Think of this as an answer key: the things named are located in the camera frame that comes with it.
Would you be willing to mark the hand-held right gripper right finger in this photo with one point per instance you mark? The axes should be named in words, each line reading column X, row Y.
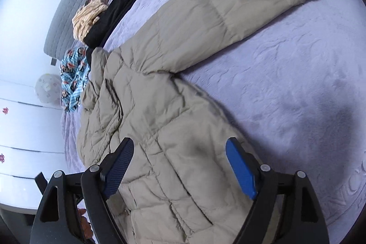
column 238, row 166

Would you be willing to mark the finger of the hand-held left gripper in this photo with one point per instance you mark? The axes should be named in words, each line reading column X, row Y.
column 41, row 182

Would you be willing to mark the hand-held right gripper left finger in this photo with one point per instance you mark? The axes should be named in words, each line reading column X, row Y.
column 118, row 165

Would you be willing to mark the beige quilted down jacket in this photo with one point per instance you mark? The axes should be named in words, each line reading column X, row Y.
column 171, row 118

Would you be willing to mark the person's left hand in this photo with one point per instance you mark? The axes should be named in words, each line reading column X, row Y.
column 85, row 225

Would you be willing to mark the white cabinet with flower stickers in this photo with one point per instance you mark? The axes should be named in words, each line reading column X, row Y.
column 28, row 132

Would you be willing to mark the white round dotted lamp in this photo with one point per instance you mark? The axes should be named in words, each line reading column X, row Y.
column 47, row 88

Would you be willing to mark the blue monkey print garment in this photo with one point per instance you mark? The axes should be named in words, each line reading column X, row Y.
column 73, row 81

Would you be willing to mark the purple embossed blanket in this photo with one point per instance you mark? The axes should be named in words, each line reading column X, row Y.
column 286, row 61

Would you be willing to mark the cream patterned garment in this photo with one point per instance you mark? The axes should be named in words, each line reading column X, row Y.
column 84, row 21

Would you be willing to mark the black garment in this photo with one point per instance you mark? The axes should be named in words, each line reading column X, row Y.
column 117, row 9

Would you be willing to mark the grey quilted headboard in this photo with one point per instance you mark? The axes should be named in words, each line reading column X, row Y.
column 65, row 12

